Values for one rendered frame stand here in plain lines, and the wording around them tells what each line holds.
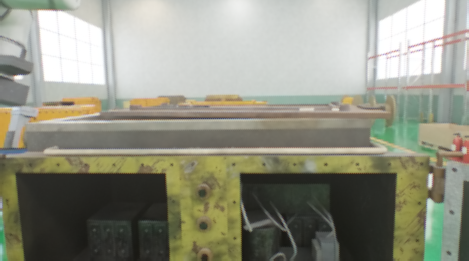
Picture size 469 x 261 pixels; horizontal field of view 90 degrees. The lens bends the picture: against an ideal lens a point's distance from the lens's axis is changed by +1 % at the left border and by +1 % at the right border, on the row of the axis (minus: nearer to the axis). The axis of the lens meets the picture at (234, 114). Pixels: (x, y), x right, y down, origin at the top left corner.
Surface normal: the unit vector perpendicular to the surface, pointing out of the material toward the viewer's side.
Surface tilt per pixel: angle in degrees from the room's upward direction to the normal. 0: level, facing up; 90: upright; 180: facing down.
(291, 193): 90
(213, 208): 90
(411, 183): 90
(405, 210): 90
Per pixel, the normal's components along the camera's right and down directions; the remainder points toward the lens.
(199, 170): -0.05, 0.09
